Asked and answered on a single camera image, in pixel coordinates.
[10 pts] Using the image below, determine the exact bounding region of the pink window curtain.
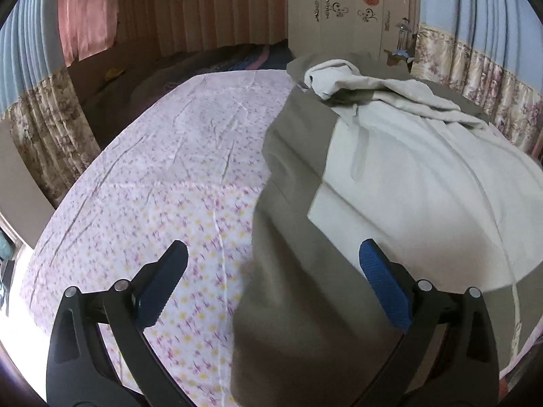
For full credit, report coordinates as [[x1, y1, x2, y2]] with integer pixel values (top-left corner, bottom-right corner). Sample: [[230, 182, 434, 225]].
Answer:
[[57, 0, 120, 62]]

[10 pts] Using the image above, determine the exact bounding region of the wide blue floral-hem curtain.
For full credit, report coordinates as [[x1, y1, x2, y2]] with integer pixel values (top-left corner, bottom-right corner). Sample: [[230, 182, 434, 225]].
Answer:
[[411, 0, 543, 154]]

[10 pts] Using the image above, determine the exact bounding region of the pink floral bed sheet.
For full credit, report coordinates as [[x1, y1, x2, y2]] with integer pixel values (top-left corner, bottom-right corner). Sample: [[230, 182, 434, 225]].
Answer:
[[19, 70, 543, 407]]

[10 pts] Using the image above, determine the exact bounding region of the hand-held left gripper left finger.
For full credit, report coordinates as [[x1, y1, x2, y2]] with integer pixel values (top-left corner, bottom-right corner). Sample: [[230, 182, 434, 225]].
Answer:
[[46, 240, 196, 407]]

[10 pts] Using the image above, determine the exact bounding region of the striped bed blanket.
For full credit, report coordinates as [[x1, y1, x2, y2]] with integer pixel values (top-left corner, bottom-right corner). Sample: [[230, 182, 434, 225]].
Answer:
[[80, 40, 296, 108]]

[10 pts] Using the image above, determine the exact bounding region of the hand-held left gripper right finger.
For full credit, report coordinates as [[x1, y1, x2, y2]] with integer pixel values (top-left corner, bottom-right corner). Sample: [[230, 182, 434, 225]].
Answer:
[[358, 238, 500, 407]]

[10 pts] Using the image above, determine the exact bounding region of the olive and white jacket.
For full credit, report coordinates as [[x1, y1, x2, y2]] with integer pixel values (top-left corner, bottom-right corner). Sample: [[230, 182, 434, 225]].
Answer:
[[229, 53, 543, 407]]

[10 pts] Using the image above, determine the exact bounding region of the brown bed headboard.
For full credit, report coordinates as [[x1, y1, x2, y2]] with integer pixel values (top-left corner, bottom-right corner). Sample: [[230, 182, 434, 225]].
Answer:
[[68, 39, 163, 102]]

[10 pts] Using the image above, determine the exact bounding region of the white wardrobe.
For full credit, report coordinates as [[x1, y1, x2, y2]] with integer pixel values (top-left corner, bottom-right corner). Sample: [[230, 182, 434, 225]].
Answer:
[[287, 0, 420, 69]]

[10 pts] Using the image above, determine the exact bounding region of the narrow blue floral-hem curtain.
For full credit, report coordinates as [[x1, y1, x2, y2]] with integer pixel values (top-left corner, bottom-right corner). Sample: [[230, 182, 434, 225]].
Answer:
[[0, 0, 103, 209]]

